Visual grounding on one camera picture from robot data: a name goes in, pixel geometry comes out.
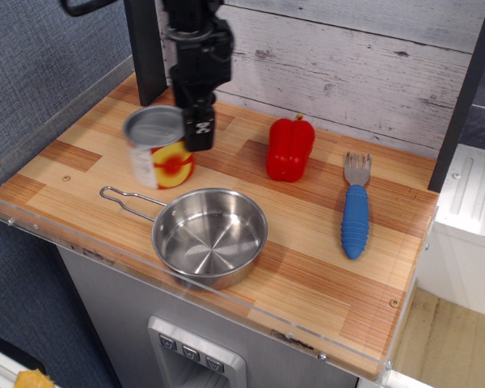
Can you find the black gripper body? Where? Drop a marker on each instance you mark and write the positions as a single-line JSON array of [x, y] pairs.
[[203, 62]]

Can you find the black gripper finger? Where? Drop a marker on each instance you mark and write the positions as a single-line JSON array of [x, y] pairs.
[[199, 127]]

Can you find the red yellow tin can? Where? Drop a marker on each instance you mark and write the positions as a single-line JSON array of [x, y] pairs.
[[155, 138]]

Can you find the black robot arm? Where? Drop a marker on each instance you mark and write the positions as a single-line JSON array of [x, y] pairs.
[[191, 16]]

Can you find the red bell pepper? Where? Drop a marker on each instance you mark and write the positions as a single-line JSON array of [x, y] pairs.
[[289, 146]]

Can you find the stainless steel saucepan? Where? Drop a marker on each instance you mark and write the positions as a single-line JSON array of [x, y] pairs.
[[212, 236]]

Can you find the clear acrylic edge guard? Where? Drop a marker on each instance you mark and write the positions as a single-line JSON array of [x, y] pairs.
[[304, 287]]

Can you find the grey toy fridge cabinet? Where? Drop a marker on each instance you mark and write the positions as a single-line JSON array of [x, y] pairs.
[[156, 339]]

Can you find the white toy sink unit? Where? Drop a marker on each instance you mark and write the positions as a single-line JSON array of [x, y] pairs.
[[452, 263]]

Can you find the yellow black object corner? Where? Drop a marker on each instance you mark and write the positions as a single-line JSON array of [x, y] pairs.
[[20, 369]]

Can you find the blue handled fork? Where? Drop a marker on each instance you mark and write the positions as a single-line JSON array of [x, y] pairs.
[[355, 223]]

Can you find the dark right shelf post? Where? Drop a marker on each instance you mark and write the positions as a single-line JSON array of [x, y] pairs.
[[466, 96]]

